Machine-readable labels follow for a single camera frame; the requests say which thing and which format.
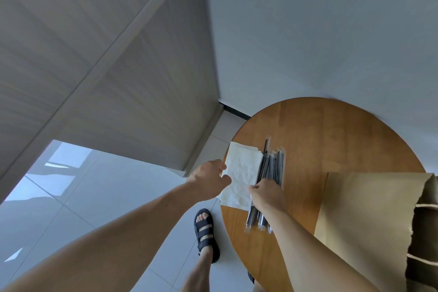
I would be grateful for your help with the person's left forearm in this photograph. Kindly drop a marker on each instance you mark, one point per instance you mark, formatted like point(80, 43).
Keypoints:
point(109, 244)

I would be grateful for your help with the brown paper bag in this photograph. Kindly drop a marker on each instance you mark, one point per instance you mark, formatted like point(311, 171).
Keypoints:
point(362, 226)

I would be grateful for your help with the person's right fingers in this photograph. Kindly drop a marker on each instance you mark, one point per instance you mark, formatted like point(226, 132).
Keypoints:
point(260, 185)

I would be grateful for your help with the person's right hand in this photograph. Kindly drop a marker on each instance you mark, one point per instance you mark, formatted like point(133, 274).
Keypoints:
point(268, 197)

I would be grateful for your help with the black skirting board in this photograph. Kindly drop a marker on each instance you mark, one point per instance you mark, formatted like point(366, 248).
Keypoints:
point(236, 111)

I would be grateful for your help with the grey wood cabinet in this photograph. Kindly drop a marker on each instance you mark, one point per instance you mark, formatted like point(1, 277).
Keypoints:
point(102, 62)

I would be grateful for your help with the white paper napkin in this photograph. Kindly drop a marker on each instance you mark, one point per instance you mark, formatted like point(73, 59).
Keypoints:
point(243, 168)

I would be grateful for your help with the person's left leg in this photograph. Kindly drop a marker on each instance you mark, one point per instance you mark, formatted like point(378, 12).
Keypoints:
point(200, 273)

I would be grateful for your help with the person's left hand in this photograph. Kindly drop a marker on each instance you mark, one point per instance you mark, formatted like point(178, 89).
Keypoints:
point(205, 182)

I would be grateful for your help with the bundle of black straws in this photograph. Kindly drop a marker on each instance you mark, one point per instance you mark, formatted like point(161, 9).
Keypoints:
point(272, 167)

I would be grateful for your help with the person's right forearm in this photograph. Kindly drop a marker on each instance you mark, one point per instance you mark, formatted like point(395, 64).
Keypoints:
point(308, 254)

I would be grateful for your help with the person's left thumb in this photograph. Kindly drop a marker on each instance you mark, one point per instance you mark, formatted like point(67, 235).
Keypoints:
point(216, 164)

